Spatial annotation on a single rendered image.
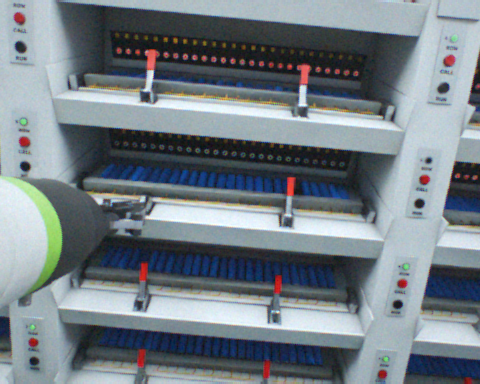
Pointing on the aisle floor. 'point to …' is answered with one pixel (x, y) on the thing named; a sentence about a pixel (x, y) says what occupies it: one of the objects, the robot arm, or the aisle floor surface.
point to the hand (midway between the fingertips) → (127, 211)
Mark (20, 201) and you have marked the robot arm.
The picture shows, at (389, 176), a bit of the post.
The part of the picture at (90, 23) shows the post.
